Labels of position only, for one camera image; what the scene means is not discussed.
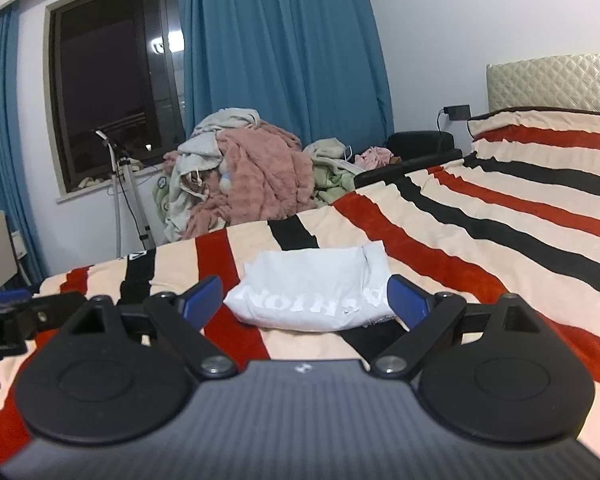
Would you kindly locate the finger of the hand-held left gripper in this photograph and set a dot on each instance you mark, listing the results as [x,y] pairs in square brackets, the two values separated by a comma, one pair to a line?
[45,310]

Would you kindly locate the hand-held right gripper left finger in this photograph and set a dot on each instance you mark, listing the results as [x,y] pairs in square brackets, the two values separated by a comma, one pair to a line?
[205,302]

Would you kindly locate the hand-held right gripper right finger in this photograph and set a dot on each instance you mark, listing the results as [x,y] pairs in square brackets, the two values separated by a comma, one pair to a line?
[407,302]

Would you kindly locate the white t-shirt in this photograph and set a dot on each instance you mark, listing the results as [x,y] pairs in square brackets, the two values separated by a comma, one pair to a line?
[305,285]

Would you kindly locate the pile of clothes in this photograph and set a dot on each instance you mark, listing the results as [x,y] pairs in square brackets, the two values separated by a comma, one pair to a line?
[205,140]

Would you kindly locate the striped fleece blanket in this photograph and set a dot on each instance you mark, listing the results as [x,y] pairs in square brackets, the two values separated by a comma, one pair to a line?
[480,240]

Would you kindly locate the green printed cloth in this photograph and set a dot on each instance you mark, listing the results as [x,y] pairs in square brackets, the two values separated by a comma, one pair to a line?
[161,200]

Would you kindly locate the blue white plush toy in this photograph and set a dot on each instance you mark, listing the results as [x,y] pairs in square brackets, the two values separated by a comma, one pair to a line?
[226,181]

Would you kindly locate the silver tripod stand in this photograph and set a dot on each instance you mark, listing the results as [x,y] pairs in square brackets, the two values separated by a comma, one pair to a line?
[130,195]

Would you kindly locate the pink fleece blanket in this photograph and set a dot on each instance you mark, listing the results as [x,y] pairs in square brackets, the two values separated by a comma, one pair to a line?
[265,180]

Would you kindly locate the pink cloth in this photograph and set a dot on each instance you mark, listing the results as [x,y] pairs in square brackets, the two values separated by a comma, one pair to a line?
[372,157]

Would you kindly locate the green fleece garment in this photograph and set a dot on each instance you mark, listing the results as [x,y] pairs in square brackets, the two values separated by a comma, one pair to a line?
[330,170]

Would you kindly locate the blue curtain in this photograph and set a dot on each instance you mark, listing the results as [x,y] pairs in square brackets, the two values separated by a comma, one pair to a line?
[7,160]
[280,45]

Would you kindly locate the black armchair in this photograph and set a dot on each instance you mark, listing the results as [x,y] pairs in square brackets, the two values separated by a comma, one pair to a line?
[420,147]

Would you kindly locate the dark window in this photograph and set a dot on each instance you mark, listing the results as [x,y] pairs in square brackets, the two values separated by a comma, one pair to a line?
[115,75]

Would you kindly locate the beige quilted headboard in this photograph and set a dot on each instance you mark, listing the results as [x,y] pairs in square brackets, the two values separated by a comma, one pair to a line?
[555,82]

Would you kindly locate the black wall charger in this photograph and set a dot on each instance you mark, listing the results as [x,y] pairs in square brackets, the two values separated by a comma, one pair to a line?
[457,111]

